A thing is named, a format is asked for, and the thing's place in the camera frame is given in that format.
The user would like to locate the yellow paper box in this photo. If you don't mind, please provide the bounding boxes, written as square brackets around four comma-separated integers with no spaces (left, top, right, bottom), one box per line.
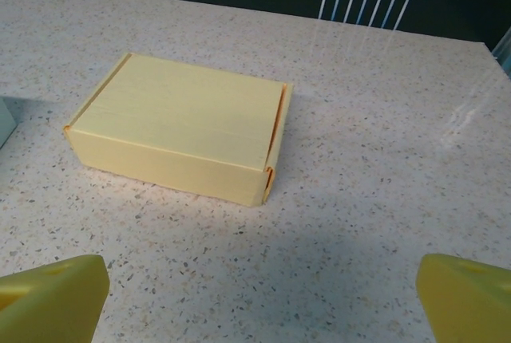
[62,52,295,207]

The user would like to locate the light blue paper box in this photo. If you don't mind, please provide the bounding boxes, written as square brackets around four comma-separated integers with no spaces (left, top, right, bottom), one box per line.
[0,95,18,149]

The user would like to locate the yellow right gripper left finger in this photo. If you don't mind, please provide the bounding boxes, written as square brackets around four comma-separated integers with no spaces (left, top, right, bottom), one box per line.
[0,254,111,343]

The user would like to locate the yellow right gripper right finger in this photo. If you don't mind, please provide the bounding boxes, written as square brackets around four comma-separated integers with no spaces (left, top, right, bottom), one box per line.
[415,253,511,343]

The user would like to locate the aluminium frame post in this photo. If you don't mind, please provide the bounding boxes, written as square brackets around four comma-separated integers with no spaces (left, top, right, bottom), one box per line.
[491,26,511,79]

